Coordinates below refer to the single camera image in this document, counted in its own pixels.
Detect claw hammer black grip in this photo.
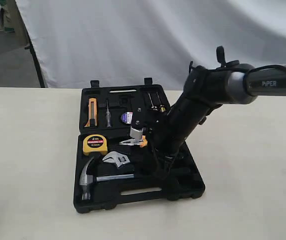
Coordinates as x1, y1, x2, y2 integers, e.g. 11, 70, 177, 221
79, 156, 135, 201

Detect long yellow black screwdriver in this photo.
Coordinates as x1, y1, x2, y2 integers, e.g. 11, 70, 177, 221
147, 92, 158, 111

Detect black electrical tape roll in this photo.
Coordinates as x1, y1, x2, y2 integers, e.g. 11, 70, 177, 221
120, 111, 133, 125

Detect white backdrop cloth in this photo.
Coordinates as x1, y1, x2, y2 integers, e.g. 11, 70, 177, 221
16, 0, 286, 90

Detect yellow tape measure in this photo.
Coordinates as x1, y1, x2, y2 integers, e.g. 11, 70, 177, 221
82, 134, 108, 156

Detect silver adjustable wrench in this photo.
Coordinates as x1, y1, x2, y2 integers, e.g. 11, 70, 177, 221
102, 151, 131, 169

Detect clear test pen screwdriver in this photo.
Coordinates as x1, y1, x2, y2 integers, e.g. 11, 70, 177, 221
105, 99, 112, 128

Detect black plastic tool case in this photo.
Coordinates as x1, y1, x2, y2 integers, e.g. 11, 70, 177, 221
73, 77, 206, 214

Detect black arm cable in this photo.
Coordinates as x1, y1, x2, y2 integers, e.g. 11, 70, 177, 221
187, 45, 286, 96

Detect orange utility knife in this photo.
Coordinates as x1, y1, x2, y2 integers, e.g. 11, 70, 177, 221
85, 97, 98, 127

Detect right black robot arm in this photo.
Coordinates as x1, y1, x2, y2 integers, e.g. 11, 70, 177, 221
149, 63, 286, 179

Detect orange handled pliers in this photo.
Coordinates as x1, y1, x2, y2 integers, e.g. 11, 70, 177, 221
119, 135, 148, 148

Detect black backdrop stand pole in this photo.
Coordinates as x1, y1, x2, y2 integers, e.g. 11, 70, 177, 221
14, 0, 48, 88

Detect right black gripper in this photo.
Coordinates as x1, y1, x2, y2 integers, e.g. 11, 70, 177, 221
148, 66, 221, 181

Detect short yellow black screwdriver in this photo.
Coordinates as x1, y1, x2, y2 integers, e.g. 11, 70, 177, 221
156, 92, 166, 113

